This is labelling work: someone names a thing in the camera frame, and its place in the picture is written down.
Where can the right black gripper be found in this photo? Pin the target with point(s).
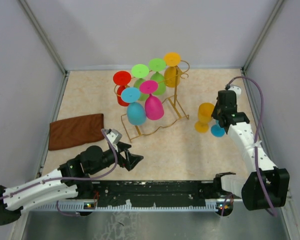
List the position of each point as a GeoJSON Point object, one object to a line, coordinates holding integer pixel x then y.
{"type": "Point", "coordinates": [214, 113]}

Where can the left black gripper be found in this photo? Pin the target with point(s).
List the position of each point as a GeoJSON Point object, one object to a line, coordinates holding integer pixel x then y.
{"type": "Point", "coordinates": [131, 160]}

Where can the orange wine glass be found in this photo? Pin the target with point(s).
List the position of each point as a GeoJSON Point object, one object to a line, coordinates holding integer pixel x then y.
{"type": "Point", "coordinates": [172, 59]}
{"type": "Point", "coordinates": [204, 116]}

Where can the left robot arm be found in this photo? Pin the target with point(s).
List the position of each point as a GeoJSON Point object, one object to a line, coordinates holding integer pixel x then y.
{"type": "Point", "coordinates": [71, 180]}

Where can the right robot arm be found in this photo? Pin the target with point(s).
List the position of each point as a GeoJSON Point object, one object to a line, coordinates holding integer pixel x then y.
{"type": "Point", "coordinates": [267, 185]}

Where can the left light blue wine glass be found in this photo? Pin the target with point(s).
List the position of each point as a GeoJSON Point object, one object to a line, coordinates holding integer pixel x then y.
{"type": "Point", "coordinates": [135, 111]}

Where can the magenta wine glass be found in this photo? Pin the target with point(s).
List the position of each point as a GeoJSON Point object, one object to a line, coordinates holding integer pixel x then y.
{"type": "Point", "coordinates": [153, 106]}

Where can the red wine glass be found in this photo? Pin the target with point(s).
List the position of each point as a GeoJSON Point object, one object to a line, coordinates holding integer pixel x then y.
{"type": "Point", "coordinates": [121, 79]}

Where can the right green wine glass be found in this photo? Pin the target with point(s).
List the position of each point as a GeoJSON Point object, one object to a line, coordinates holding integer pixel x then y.
{"type": "Point", "coordinates": [157, 65]}

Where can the green wine glass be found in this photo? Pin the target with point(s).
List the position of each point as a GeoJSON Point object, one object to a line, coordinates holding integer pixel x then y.
{"type": "Point", "coordinates": [140, 71]}
{"type": "Point", "coordinates": [157, 65]}

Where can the left green wine glass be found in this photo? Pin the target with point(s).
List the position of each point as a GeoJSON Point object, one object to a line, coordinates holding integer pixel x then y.
{"type": "Point", "coordinates": [140, 71]}

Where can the brown folded cloth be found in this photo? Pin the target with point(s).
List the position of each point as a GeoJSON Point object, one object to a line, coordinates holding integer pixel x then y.
{"type": "Point", "coordinates": [75, 131]}

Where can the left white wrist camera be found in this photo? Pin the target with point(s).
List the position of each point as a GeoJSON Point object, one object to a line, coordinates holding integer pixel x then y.
{"type": "Point", "coordinates": [114, 137]}

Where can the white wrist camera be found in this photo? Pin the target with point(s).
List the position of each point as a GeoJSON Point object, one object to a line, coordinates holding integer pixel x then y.
{"type": "Point", "coordinates": [114, 137]}
{"type": "Point", "coordinates": [234, 88]}

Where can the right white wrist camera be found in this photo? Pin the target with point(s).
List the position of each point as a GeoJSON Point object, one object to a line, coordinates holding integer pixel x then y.
{"type": "Point", "coordinates": [234, 88]}

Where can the gold wire glass rack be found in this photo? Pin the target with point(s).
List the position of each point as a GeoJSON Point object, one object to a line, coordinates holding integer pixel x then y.
{"type": "Point", "coordinates": [173, 110]}

